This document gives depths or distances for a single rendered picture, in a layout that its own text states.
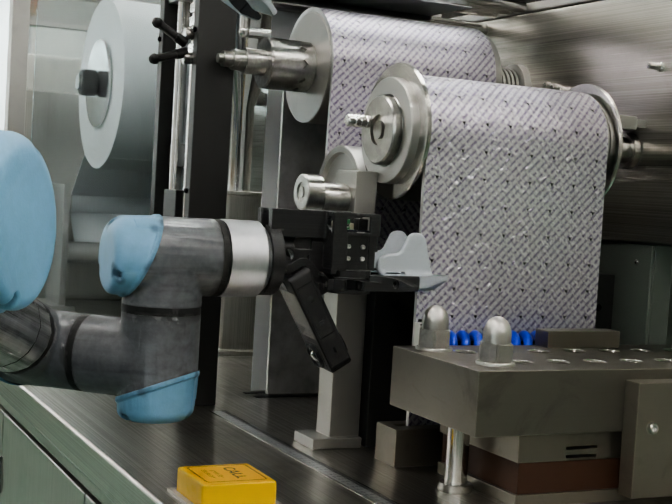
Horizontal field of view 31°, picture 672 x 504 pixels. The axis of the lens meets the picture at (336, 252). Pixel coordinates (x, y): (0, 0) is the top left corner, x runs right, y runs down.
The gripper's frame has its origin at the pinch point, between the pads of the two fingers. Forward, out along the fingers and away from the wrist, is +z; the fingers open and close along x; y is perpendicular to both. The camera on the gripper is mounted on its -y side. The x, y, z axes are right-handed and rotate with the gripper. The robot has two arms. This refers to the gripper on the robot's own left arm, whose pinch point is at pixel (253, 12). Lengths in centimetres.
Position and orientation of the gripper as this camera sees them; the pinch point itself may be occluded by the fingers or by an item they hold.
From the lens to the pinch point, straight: 127.7
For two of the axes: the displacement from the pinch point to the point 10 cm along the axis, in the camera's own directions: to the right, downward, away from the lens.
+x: -4.4, -0.7, 9.0
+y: 6.2, -7.4, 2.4
